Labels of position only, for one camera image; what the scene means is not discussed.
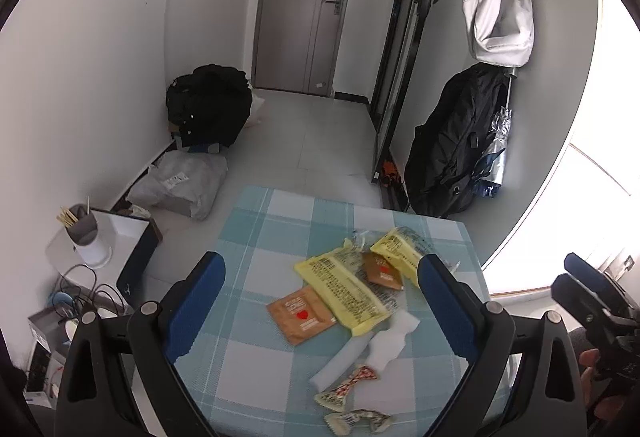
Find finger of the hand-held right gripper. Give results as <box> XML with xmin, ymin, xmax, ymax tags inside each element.
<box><xmin>550</xmin><ymin>272</ymin><xmax>626</xmax><ymax>325</ymax></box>
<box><xmin>564</xmin><ymin>252</ymin><xmax>632</xmax><ymax>298</ymax></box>

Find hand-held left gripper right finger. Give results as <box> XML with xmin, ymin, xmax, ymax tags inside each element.
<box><xmin>417</xmin><ymin>253</ymin><xmax>583</xmax><ymax>437</ymax></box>

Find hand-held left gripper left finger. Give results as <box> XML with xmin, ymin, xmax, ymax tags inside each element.
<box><xmin>57</xmin><ymin>251</ymin><xmax>227</xmax><ymax>437</ymax></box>

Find white tissue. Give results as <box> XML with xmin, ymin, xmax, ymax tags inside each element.
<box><xmin>366</xmin><ymin>308</ymin><xmax>422</xmax><ymax>374</ymax></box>

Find small brown sachet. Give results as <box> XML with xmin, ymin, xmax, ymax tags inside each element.
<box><xmin>361</xmin><ymin>251</ymin><xmax>407</xmax><ymax>291</ymax></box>

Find small yellow snack packet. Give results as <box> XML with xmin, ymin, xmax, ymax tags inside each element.
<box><xmin>370</xmin><ymin>226</ymin><xmax>437</xmax><ymax>289</ymax></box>

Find large brown sachet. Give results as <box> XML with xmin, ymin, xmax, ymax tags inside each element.
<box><xmin>266</xmin><ymin>286</ymin><xmax>337</xmax><ymax>347</ymax></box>

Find large yellow snack packet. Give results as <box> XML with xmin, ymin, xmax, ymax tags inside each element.
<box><xmin>294</xmin><ymin>248</ymin><xmax>392</xmax><ymax>337</ymax></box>

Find clear plastic wrapper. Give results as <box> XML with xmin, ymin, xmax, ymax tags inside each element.
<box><xmin>344</xmin><ymin>229</ymin><xmax>383</xmax><ymax>254</ymax></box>

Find red white candy wrapper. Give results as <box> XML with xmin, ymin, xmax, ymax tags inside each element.
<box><xmin>314</xmin><ymin>363</ymin><xmax>379</xmax><ymax>409</ymax></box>

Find silver candy wrapper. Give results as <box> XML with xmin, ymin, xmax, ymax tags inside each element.
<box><xmin>324</xmin><ymin>408</ymin><xmax>394</xmax><ymax>435</ymax></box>

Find person's right hand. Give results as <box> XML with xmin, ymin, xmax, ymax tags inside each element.
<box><xmin>579</xmin><ymin>348</ymin><xmax>617</xmax><ymax>419</ymax></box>

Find person's grey clothing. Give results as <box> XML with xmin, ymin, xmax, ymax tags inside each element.
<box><xmin>570</xmin><ymin>327</ymin><xmax>599</xmax><ymax>356</ymax></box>

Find blue white checked tablecloth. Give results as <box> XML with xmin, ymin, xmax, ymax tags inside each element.
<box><xmin>172</xmin><ymin>186</ymin><xmax>511</xmax><ymax>437</ymax></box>

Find white box with dark side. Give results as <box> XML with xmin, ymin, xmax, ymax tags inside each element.
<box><xmin>91</xmin><ymin>208</ymin><xmax>164</xmax><ymax>309</ymax></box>

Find grey plastic bag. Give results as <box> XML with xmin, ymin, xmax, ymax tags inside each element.
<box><xmin>126</xmin><ymin>150</ymin><xmax>229</xmax><ymax>221</ymax></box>

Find bright window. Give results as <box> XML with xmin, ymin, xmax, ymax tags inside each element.
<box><xmin>482</xmin><ymin>0</ymin><xmax>640</xmax><ymax>299</ymax></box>

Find white grey utensil holder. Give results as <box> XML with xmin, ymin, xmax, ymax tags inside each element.
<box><xmin>65</xmin><ymin>204</ymin><xmax>114</xmax><ymax>269</ymax></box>

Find orange black tool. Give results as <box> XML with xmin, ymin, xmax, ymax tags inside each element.
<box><xmin>379</xmin><ymin>160</ymin><xmax>402</xmax><ymax>186</ymax></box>

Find silver folded umbrella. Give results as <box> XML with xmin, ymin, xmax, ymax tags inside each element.
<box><xmin>471</xmin><ymin>71</ymin><xmax>517</xmax><ymax>199</ymax></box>

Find black hanging jacket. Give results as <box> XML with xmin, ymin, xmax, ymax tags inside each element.
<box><xmin>404</xmin><ymin>63</ymin><xmax>511</xmax><ymax>219</ymax></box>

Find bundle of wooden chopsticks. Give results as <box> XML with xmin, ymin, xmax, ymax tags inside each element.
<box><xmin>56</xmin><ymin>196</ymin><xmax>94</xmax><ymax>229</ymax></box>

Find white carton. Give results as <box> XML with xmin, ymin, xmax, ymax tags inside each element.
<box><xmin>24</xmin><ymin>307</ymin><xmax>77</xmax><ymax>411</ymax></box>

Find black backpack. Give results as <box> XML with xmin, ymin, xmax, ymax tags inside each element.
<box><xmin>166</xmin><ymin>64</ymin><xmax>254</xmax><ymax>151</ymax></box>

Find white plastic bag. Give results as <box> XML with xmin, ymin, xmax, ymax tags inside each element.
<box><xmin>244</xmin><ymin>90</ymin><xmax>269</xmax><ymax>129</ymax></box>

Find black framed glass door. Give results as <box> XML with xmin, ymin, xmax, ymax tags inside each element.
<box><xmin>369</xmin><ymin>0</ymin><xmax>444</xmax><ymax>184</ymax></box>

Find grey door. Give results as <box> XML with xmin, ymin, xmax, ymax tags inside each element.
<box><xmin>250</xmin><ymin>0</ymin><xmax>363</xmax><ymax>97</ymax></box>

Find black cables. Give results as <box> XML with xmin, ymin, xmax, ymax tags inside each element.
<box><xmin>47</xmin><ymin>263</ymin><xmax>132</xmax><ymax>319</ymax></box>

